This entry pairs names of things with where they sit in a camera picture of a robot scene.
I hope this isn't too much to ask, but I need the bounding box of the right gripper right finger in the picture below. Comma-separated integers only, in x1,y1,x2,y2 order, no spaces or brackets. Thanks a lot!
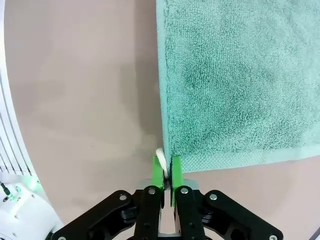
170,156,285,240

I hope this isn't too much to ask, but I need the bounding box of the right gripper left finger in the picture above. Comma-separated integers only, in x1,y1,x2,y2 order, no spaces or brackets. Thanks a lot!
51,154,166,240

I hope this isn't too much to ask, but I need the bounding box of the green terry towel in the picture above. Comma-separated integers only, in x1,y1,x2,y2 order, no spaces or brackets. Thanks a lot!
154,0,320,176

